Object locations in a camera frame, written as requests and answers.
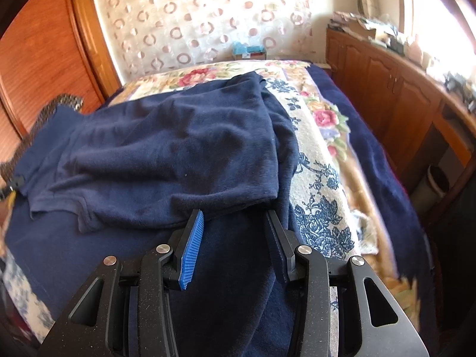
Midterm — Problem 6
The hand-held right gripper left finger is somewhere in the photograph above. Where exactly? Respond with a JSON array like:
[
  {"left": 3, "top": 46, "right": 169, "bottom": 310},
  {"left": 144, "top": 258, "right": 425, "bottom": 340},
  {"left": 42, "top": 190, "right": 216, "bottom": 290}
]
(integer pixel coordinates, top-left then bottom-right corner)
[{"left": 37, "top": 209, "right": 205, "bottom": 357}]

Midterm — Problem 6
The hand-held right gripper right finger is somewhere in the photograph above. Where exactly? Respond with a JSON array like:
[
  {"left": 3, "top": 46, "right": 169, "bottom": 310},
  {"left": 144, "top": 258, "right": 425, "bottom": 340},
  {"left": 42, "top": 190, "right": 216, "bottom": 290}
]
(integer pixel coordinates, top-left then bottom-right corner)
[{"left": 263, "top": 210, "right": 429, "bottom": 357}]

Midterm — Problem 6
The navy printed t-shirt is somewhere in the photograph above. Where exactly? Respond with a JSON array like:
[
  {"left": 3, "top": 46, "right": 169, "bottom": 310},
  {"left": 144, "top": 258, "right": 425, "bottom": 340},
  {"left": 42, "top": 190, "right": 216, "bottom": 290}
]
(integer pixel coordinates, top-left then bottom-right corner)
[{"left": 7, "top": 71, "right": 303, "bottom": 357}]

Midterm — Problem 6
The blue floral bed sheet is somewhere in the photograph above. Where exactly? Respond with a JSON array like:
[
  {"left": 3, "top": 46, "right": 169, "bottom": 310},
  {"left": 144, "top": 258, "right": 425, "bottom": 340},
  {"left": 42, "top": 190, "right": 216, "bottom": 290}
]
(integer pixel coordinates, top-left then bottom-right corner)
[{"left": 0, "top": 77, "right": 361, "bottom": 345}]

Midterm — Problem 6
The navy blanket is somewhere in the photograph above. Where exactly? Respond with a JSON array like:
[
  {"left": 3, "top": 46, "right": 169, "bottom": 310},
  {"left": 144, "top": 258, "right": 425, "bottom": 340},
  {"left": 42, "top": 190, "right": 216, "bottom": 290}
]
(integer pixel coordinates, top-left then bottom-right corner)
[{"left": 308, "top": 61, "right": 430, "bottom": 281}]

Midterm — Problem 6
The rose floral blanket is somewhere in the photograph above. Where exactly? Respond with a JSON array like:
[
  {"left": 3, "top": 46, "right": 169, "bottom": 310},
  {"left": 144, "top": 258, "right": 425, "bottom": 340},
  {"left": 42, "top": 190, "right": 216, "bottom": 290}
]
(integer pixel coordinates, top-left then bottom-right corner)
[{"left": 107, "top": 59, "right": 422, "bottom": 294}]

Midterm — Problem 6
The white waste bin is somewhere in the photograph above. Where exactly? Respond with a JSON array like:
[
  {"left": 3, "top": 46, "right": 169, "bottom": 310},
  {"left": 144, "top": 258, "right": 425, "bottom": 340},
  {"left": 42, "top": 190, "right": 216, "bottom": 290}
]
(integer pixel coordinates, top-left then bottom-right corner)
[{"left": 409, "top": 165, "right": 451, "bottom": 206}]

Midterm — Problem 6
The wooden cabinet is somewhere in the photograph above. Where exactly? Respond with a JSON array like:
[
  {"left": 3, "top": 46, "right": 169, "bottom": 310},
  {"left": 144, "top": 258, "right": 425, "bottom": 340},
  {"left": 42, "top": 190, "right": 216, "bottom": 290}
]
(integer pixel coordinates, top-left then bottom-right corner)
[{"left": 325, "top": 26, "right": 476, "bottom": 211}]

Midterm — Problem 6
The cardboard box with blue packets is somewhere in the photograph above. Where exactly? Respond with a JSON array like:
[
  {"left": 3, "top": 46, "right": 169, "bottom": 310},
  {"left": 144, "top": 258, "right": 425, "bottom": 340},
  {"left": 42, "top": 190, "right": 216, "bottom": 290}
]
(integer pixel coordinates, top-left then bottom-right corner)
[{"left": 232, "top": 42, "right": 268, "bottom": 61}]

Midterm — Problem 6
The open cardboard box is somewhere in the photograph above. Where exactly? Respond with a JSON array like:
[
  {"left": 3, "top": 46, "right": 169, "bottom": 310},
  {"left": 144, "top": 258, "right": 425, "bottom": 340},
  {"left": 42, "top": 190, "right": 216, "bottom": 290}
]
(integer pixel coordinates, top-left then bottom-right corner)
[{"left": 347, "top": 15, "right": 383, "bottom": 40}]

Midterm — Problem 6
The wooden framed window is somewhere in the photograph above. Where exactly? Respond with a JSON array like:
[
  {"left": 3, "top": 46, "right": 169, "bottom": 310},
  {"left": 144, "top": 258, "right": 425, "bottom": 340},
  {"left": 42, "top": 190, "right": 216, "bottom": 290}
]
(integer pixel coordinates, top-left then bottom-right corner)
[{"left": 397, "top": 0, "right": 476, "bottom": 65}]

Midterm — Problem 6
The black ring-patterned cloth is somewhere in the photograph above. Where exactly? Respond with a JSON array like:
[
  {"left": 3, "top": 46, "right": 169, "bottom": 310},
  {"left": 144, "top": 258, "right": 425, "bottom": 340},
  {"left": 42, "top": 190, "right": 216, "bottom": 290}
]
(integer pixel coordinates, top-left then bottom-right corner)
[{"left": 0, "top": 94, "right": 84, "bottom": 184}]

